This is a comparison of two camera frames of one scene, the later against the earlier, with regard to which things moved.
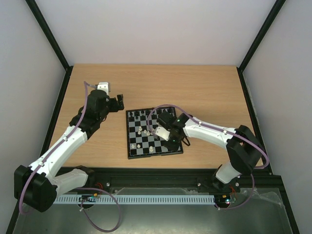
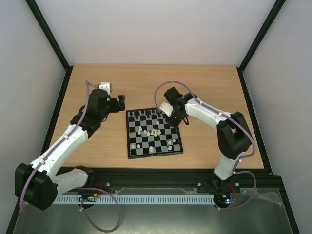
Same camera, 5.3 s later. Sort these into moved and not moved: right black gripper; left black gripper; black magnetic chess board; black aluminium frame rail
Moved: right black gripper
Not moved: left black gripper; black magnetic chess board; black aluminium frame rail
